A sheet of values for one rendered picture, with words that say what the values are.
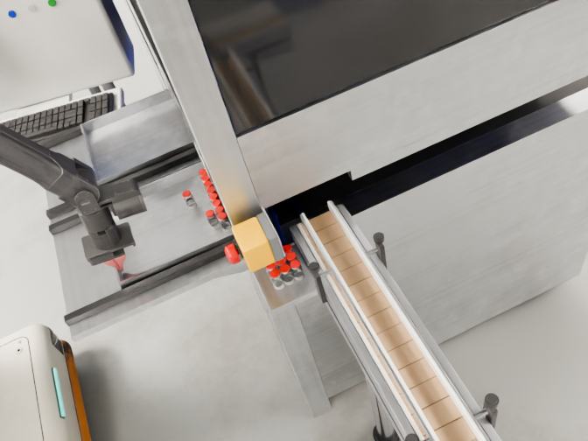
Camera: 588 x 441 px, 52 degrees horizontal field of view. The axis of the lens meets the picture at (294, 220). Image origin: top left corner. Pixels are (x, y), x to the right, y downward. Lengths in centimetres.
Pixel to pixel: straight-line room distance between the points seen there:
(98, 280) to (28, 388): 80
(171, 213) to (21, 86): 86
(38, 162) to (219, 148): 32
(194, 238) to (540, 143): 83
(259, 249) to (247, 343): 112
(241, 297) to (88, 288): 102
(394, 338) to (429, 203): 44
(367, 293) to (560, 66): 63
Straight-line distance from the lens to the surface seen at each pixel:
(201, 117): 101
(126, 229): 131
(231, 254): 114
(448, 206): 148
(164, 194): 150
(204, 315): 233
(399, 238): 146
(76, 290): 141
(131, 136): 171
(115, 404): 230
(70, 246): 151
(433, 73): 118
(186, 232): 139
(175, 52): 94
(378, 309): 112
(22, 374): 218
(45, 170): 114
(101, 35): 200
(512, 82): 133
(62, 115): 201
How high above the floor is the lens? 189
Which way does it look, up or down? 49 degrees down
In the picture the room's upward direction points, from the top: 16 degrees counter-clockwise
